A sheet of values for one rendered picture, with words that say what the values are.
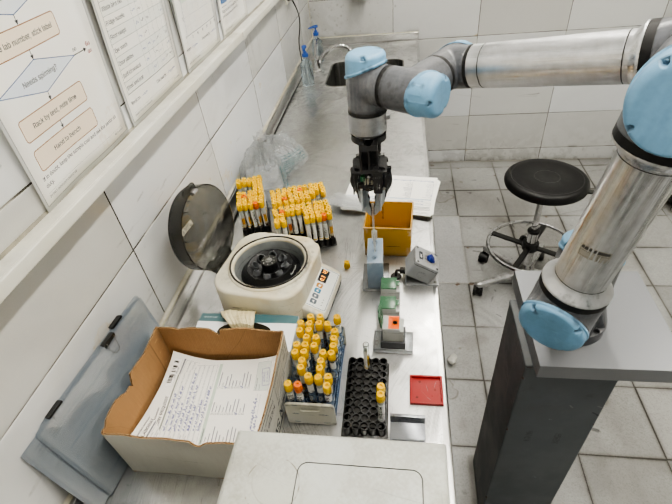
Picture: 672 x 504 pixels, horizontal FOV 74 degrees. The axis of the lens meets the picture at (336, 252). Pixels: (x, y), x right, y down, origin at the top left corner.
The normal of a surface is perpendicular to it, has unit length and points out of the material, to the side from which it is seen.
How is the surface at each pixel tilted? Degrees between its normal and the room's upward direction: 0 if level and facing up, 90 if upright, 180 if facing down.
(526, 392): 90
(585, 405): 90
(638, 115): 83
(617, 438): 0
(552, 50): 53
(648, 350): 1
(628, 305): 1
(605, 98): 90
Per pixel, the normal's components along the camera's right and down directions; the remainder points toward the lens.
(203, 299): -0.09, -0.76
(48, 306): 0.99, 0.00
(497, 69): -0.65, 0.48
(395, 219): -0.17, 0.65
